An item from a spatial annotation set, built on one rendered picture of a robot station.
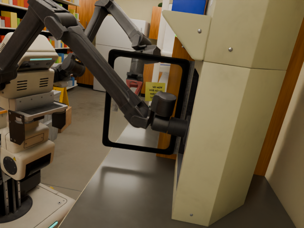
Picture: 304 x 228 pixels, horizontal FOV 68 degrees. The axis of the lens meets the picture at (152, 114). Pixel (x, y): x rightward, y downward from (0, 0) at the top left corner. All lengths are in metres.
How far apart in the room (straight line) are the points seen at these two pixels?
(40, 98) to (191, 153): 0.89
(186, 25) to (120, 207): 0.55
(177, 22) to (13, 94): 0.88
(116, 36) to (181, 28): 5.11
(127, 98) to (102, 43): 5.07
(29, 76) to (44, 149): 0.41
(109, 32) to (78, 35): 4.95
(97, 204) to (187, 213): 0.28
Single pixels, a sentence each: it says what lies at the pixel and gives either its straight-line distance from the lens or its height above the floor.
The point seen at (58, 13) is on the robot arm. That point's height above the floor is 1.48.
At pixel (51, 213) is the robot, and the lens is 1.75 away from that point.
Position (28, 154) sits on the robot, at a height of 0.80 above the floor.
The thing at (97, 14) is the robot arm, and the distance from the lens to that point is 1.35.
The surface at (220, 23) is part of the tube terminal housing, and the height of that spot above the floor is 1.50.
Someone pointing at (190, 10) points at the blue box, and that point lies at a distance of 0.77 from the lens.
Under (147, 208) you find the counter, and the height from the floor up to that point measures 0.94.
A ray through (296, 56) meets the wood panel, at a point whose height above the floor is 1.45.
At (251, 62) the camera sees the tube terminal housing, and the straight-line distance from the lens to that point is 0.59.
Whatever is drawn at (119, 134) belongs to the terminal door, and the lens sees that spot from 0.95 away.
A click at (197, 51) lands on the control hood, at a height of 1.43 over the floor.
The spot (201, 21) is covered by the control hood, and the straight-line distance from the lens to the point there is 0.56.
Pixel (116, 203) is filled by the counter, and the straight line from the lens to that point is 0.78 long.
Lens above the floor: 1.44
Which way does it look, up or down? 18 degrees down
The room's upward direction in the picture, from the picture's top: 8 degrees clockwise
